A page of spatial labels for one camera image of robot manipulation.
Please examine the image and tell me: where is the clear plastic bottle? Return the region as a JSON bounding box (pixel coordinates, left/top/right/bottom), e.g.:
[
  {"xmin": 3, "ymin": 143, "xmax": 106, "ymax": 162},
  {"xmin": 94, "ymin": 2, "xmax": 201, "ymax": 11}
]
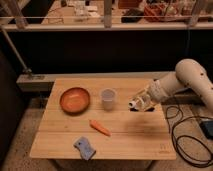
[{"xmin": 129, "ymin": 87, "xmax": 156, "ymax": 111}]

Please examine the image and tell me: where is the small black rectangular object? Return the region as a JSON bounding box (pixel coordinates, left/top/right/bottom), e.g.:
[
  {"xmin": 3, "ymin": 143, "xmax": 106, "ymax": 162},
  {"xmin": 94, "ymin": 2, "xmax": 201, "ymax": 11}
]
[{"xmin": 129, "ymin": 107, "xmax": 155, "ymax": 112}]

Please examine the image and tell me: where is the black cable on floor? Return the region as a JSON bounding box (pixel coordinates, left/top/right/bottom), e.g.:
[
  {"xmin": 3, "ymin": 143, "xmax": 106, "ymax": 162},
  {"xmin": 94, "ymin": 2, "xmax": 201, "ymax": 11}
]
[{"xmin": 165, "ymin": 103, "xmax": 213, "ymax": 169}]

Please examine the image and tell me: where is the dark box on floor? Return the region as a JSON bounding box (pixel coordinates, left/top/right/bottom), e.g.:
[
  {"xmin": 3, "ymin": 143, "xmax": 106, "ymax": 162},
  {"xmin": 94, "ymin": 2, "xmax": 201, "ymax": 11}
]
[{"xmin": 200, "ymin": 121, "xmax": 213, "ymax": 140}]

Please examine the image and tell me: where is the orange carrot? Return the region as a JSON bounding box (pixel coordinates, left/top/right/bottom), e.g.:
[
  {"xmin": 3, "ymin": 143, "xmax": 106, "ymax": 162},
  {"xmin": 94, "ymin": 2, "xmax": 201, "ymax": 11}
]
[{"xmin": 89, "ymin": 120, "xmax": 110, "ymax": 136}]

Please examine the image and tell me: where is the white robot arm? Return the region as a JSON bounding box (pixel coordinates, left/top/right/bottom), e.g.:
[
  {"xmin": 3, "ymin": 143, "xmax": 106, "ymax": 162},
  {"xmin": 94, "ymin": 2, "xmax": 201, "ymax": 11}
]
[{"xmin": 148, "ymin": 59, "xmax": 213, "ymax": 113}]

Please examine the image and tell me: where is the translucent plastic cup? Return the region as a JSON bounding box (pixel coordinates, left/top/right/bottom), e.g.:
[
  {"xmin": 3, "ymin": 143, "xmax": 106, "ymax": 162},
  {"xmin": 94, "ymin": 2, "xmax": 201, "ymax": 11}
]
[{"xmin": 101, "ymin": 88, "xmax": 116, "ymax": 110}]

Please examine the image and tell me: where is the diagonal metal strut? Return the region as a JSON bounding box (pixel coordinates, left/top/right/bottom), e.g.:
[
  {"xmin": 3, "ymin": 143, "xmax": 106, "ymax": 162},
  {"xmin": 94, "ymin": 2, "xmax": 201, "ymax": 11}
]
[{"xmin": 0, "ymin": 26, "xmax": 32, "ymax": 77}]

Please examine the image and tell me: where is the grey metal beam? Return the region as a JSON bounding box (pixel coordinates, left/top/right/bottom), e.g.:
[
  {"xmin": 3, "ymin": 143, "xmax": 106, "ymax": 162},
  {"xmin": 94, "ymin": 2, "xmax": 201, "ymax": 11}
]
[{"xmin": 16, "ymin": 70, "xmax": 202, "ymax": 92}]

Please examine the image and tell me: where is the orange wooden bowl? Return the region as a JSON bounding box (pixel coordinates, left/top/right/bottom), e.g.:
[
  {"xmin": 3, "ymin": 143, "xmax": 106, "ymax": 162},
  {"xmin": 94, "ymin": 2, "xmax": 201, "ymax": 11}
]
[{"xmin": 59, "ymin": 87, "xmax": 90, "ymax": 114}]

